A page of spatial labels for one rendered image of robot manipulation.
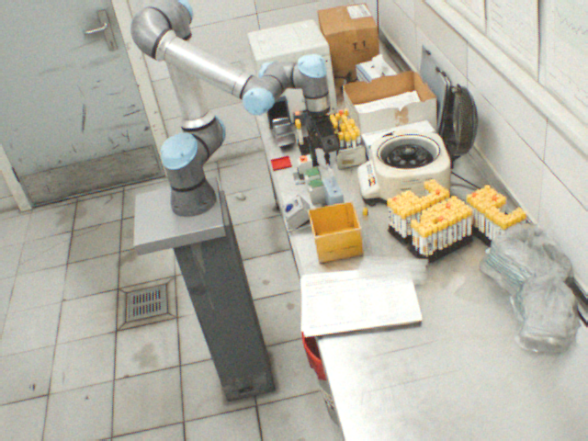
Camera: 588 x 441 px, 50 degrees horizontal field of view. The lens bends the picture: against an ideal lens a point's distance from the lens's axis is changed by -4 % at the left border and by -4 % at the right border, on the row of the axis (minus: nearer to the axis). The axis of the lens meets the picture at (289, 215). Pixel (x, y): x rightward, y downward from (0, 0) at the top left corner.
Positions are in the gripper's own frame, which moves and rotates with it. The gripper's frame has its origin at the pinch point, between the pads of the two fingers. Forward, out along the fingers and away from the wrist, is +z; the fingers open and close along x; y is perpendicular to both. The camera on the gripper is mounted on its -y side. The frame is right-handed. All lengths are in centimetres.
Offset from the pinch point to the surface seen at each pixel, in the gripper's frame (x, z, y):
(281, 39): -2, -15, 70
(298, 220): 12.7, 11.4, -6.9
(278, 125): 7, 10, 51
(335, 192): -0.1, 5.1, -6.4
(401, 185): -20.3, 7.1, -8.2
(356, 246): -0.2, 11.3, -25.5
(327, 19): -29, -3, 110
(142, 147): 76, 79, 185
